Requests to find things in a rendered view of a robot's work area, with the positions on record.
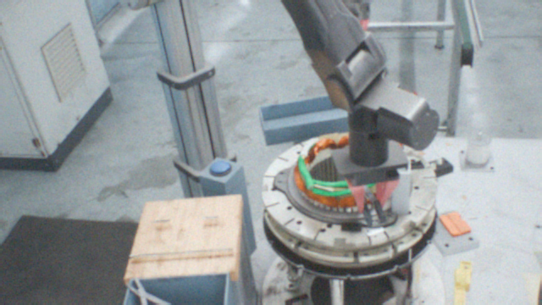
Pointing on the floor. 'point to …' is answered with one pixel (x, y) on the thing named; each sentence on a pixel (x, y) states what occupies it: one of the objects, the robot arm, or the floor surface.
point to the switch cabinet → (47, 81)
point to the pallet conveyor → (463, 17)
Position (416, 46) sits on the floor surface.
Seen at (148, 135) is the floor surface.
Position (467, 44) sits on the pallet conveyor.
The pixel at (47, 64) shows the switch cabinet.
